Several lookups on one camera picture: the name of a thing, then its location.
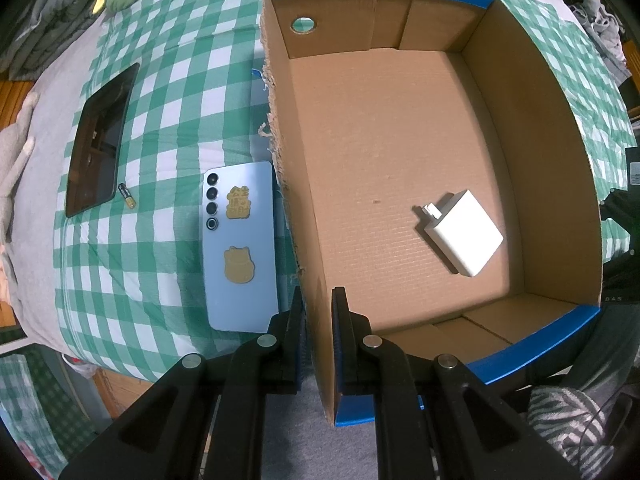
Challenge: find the blue cardboard box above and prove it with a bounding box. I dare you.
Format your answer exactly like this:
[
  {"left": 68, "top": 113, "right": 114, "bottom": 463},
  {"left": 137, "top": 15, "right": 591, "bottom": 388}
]
[{"left": 260, "top": 0, "right": 602, "bottom": 425}]

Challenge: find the green checkered cloth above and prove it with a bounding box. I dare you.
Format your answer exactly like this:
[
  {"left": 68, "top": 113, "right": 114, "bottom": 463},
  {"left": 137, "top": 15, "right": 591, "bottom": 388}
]
[{"left": 52, "top": 0, "right": 636, "bottom": 382}]

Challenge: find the black tablet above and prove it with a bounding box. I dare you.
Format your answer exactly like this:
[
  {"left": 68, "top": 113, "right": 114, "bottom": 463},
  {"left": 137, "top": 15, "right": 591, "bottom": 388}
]
[{"left": 65, "top": 63, "right": 140, "bottom": 218}]

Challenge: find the striped fuzzy garment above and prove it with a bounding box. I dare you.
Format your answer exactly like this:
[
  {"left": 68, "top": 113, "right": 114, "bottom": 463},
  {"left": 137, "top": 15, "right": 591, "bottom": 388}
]
[{"left": 526, "top": 376, "right": 627, "bottom": 479}]

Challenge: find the folded grey blanket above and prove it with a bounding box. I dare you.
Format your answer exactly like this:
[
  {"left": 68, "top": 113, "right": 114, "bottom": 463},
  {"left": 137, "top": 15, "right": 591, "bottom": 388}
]
[{"left": 1, "top": 0, "right": 96, "bottom": 80}]

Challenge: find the grey bed sheet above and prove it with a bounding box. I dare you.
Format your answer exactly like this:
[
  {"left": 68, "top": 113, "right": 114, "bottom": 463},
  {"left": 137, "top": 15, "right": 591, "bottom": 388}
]
[{"left": 2, "top": 15, "right": 105, "bottom": 352}]

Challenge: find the light blue smartphone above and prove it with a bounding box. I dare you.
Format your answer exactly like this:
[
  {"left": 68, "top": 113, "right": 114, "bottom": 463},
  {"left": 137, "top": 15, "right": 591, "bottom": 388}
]
[{"left": 201, "top": 162, "right": 279, "bottom": 334}]

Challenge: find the white square charger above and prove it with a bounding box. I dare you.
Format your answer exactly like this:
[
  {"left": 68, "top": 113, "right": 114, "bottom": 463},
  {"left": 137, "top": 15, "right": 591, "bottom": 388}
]
[{"left": 414, "top": 190, "right": 503, "bottom": 278}]

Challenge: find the grey trouser leg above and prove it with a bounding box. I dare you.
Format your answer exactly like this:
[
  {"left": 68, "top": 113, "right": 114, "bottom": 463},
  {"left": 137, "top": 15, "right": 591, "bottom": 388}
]
[{"left": 519, "top": 303, "right": 640, "bottom": 411}]

